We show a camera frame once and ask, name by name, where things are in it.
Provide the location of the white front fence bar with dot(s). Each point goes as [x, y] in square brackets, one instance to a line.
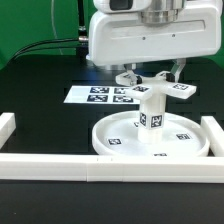
[110, 168]

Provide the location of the white left fence bar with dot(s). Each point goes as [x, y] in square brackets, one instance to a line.
[7, 127]

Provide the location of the white marker sheet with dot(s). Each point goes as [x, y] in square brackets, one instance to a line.
[98, 95]

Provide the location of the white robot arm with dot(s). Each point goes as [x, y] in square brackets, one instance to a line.
[135, 31]

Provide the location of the white cross-shaped table base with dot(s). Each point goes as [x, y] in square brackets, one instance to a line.
[155, 85]

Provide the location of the white right fence bar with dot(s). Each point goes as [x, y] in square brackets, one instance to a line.
[215, 135]

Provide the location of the white round table top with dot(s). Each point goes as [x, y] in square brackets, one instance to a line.
[119, 135]

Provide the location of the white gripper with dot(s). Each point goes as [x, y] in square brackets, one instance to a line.
[126, 33]

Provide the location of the white fence bar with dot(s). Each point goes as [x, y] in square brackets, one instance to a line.
[110, 168]
[215, 135]
[7, 127]

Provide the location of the black upright cable connector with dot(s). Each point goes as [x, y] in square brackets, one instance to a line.
[82, 31]

